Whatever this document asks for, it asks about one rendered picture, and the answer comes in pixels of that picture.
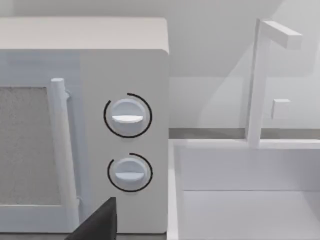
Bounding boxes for white sink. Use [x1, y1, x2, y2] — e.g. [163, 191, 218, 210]
[166, 138, 320, 240]

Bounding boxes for white microwave door handle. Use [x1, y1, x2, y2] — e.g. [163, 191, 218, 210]
[50, 77, 80, 227]

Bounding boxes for pale microwave oven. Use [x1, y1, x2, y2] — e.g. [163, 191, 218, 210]
[0, 16, 170, 236]

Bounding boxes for microwave door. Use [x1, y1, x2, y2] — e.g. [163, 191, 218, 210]
[0, 49, 87, 234]

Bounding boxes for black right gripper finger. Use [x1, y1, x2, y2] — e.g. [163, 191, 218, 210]
[64, 196, 118, 240]

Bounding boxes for tall white tap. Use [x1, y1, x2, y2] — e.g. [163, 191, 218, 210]
[246, 18, 303, 149]

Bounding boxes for white microwave knob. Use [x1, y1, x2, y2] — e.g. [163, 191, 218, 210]
[109, 98, 146, 133]
[113, 158, 147, 188]

